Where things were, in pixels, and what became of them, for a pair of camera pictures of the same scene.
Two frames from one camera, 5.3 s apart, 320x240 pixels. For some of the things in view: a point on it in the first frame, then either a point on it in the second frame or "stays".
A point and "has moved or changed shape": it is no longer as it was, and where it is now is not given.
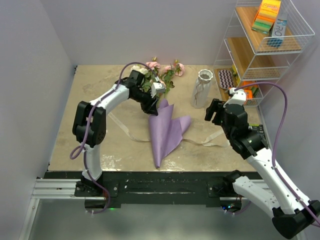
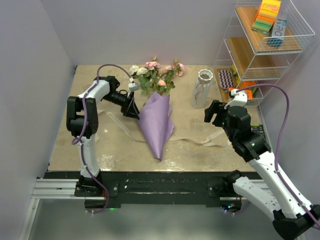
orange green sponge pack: (250, 92) stays
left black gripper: (151, 105) → (132, 110)
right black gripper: (212, 108) stays
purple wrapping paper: (166, 130) has moved or changed shape
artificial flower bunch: (151, 68) stays
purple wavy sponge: (226, 79) stays
